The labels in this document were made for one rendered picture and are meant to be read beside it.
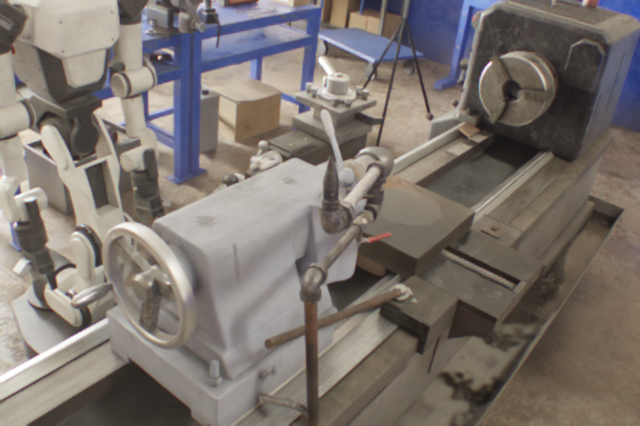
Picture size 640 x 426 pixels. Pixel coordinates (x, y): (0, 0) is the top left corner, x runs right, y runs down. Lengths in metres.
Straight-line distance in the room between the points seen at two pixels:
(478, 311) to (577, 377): 1.36
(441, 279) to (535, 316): 0.84
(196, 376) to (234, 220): 0.28
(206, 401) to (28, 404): 0.34
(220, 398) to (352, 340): 0.38
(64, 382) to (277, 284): 0.45
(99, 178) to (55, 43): 0.47
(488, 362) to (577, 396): 0.72
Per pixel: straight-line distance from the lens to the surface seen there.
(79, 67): 1.77
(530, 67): 2.17
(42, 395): 1.24
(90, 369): 1.27
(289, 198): 1.14
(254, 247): 1.06
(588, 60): 2.26
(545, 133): 2.42
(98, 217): 1.91
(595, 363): 2.86
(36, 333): 2.38
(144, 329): 1.10
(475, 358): 2.03
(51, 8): 1.69
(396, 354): 1.34
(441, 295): 1.45
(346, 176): 1.21
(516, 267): 1.62
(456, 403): 1.87
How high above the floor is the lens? 1.74
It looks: 30 degrees down
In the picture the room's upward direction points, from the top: 7 degrees clockwise
